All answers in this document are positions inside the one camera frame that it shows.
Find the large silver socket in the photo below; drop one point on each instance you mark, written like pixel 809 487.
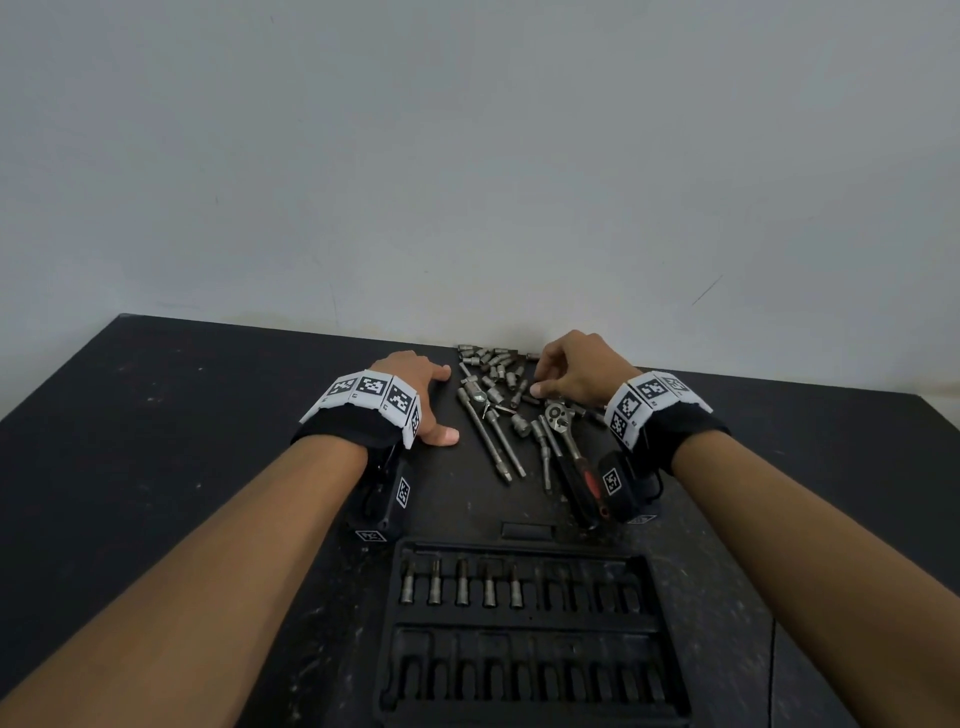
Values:
pixel 520 425

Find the silver deep socket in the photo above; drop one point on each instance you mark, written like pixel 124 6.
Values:
pixel 516 587
pixel 462 583
pixel 407 583
pixel 489 586
pixel 434 583

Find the person's left forearm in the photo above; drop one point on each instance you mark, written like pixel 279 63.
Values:
pixel 180 592

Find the person's right thumb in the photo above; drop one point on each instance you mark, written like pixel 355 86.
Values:
pixel 546 389

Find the person's right forearm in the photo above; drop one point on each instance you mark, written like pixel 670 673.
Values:
pixel 817 585

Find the long silver extension bar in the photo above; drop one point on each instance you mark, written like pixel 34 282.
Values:
pixel 484 427

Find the person's left hand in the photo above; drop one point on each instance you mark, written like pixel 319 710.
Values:
pixel 401 371

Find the person's right hand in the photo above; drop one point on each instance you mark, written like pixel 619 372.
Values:
pixel 592 371

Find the pile of small silver sockets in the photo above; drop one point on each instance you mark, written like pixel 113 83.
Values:
pixel 496 369

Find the person's left thumb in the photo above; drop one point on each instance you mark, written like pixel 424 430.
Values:
pixel 444 437

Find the black tracker box with markers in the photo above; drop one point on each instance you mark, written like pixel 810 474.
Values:
pixel 626 487
pixel 386 499

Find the silver extension bar thick head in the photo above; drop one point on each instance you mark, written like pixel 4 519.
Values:
pixel 501 431

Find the short silver extension bar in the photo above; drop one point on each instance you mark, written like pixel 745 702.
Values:
pixel 544 450

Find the black plastic tool case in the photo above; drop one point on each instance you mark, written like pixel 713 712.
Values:
pixel 525 652

